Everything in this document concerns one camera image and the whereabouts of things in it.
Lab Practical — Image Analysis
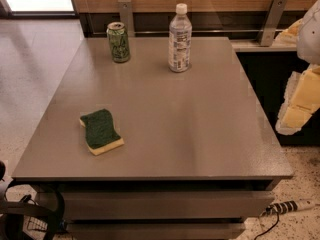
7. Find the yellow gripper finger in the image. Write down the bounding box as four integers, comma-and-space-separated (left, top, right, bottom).
275, 64, 320, 135
275, 19, 302, 45

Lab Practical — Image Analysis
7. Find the grey table drawer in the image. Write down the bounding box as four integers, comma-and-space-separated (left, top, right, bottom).
63, 191, 274, 220
67, 223, 245, 240

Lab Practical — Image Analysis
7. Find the green and yellow sponge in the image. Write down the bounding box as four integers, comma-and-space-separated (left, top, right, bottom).
79, 109, 124, 155

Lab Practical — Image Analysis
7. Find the right metal wall bracket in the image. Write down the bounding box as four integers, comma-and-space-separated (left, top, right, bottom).
257, 0, 288, 47

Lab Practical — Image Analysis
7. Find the left metal wall bracket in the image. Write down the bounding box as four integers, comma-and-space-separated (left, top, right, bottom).
118, 0, 135, 37

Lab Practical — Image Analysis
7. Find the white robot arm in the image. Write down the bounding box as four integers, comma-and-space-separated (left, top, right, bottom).
275, 0, 320, 135

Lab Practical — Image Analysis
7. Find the grey table drawer upper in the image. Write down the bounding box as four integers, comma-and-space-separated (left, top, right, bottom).
63, 191, 274, 220

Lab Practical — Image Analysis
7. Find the grey table drawer lower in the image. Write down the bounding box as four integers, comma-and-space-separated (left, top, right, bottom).
67, 223, 245, 240

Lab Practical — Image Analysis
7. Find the clear plastic water bottle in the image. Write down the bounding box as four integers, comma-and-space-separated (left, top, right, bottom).
168, 3, 192, 73

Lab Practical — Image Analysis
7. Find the black chair base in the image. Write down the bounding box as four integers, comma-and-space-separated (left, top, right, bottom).
0, 161, 65, 240

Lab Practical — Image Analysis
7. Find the metal wall bracket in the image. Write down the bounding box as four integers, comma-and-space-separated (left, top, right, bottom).
257, 0, 288, 47
118, 0, 135, 37

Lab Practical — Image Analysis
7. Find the green soda can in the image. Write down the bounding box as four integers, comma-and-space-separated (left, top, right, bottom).
106, 22, 130, 63

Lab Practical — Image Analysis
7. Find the black power cable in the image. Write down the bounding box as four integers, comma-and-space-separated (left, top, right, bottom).
253, 210, 281, 240

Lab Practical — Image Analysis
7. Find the white power strip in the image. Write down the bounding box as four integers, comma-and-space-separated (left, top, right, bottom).
262, 199, 316, 216

